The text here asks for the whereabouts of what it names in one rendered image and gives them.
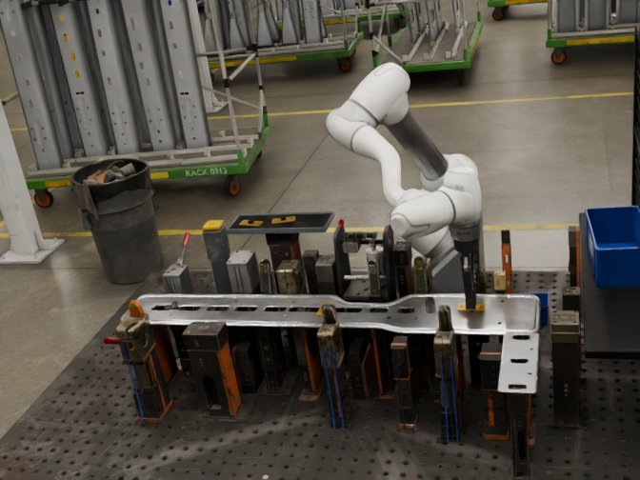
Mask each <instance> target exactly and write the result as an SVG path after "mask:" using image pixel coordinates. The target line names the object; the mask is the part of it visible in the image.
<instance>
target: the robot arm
mask: <svg viewBox="0 0 640 480"><path fill-rule="evenodd" d="M409 88H410V77H409V75H408V74H407V73H406V72H405V71H404V70H403V69H402V68H400V67H399V66H397V65H396V64H394V63H388V64H387V63H385V64H383V65H381V66H380V67H378V68H376V69H375V70H373V71H372V72H371V73H370V74H369V75H368V76H367V77H366V78H365V79H364V80H363V81H362V82H361V83H360V85H359V86H358V87H357V88H356V89H355V91H354V92H353V94H352V95H351V97H350V99H349V100H348V101H347V102H346V103H345V104H344V105H343V106H342V107H341V108H338V109H336V110H333V111H332V112H331V113H330V114H329V115H328V117H327V120H326V126H327V129H328V131H329V133H330V135H331V136H332V137H333V139H334V140H335V141H336V142H337V143H338V144H339V145H341V146H342V147H344V148H345V149H347V150H350V151H353V152H355V153H357V154H359V155H363V156H367V157H369V158H372V159H374V160H377V161H378V162H380V164H381V169H382V182H383V191H384V194H385V197H386V199H387V200H388V202H389V203H390V205H391V208H390V210H389V213H388V216H389V219H390V225H391V228H392V230H393V231H394V232H395V233H396V234H397V235H398V236H400V237H401V238H402V239H403V240H404V241H405V242H411V247H412V248H413V249H415V250H417V251H418V252H419V253H421V254H422V255H423V256H425V258H430V260H431V269H432V270H433V269H434V268H435V267H436V266H437V265H439V264H440V263H441V262H442V261H443V260H444V259H445V258H446V257H447V256H448V255H449V254H450V253H451V252H452V251H454V250H456V251H458V252H461V256H460V261H461V265H462V266H461V270H462V275H463V284H464V288H463V289H462V290H463V291H464V292H465V300H466V310H476V305H477V301H476V289H475V284H477V281H474V279H475V273H474V255H475V254H474V252H475V251H476V250H478V249H479V247H480V244H479V236H480V235H481V223H480V221H481V219H480V212H481V209H482V197H481V189H480V184H479V180H478V171H477V167H476V165H475V164H474V163H473V162H472V161H471V160H470V159H469V158H468V157H467V156H465V155H463V154H452V155H447V154H442V153H441V151H440V150H439V149H438V148H437V147H436V146H435V144H434V143H433V141H432V140H431V139H430V137H429V136H428V134H427V133H426V132H425V130H424V128H423V127H422V126H421V124H420V123H419V121H418V120H417V119H416V117H415V116H414V115H413V113H412V112H411V111H410V109H409V101H408V94H407V91H408V90H409ZM379 124H381V125H385V126H386V127H387V129H388V130H389V131H390V133H391V134H392V135H393V137H394V138H395V139H396V140H397V142H398V143H399V144H400V145H401V147H402V148H403V149H404V150H405V152H406V153H407V154H408V155H409V157H410V158H411V160H412V161H413V162H414V163H415V165H416V166H417V167H418V168H419V169H420V171H421V174H420V177H421V181H422V186H423V188H422V189H421V190H415V189H411V190H407V191H404V190H402V188H401V163H400V158H399V155H398V153H397V151H396V150H395V148H394V147H393V146H392V145H391V144H390V143H389V142H388V141H387V140H385V139H384V138H383V137H382V136H381V135H380V134H379V133H378V132H377V131H376V130H375V129H376V127H377V126H378V125H379Z"/></svg>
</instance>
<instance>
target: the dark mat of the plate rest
mask: <svg viewBox="0 0 640 480"><path fill-rule="evenodd" d="M331 215H332V213H318V214H279V215H239V217H238V218H237V219H236V220H235V222H234V223H233V224H232V225H231V226H230V228H229V230H231V229H282V228H324V227H325V226H326V224H327V222H328V220H329V219H330V216H331ZM281 216H286V217H291V216H295V221H291V222H283V223H275V224H272V219H274V218H281ZM250 219H251V220H253V221H263V223H262V224H261V225H260V226H259V227H254V226H243V225H239V224H240V223H241V222H242V221H243V220H250Z"/></svg>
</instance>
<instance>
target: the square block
mask: <svg viewBox="0 0 640 480"><path fill-rule="evenodd" d="M550 341H551V349H552V386H553V410H552V428H553V429H561V430H580V429H581V414H580V410H579V361H578V342H580V321H579V312H578V311H571V310H553V311H551V312H550Z"/></svg>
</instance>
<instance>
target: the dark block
mask: <svg viewBox="0 0 640 480"><path fill-rule="evenodd" d="M392 252H393V261H394V266H395V267H396V273H397V282H398V290H399V298H401V297H403V296H406V295H408V294H412V293H414V284H413V277H412V276H413V275H412V265H411V258H412V252H411V242H396V244H395V246H394V249H393V251H392ZM412 312H414V309H401V313H412Z"/></svg>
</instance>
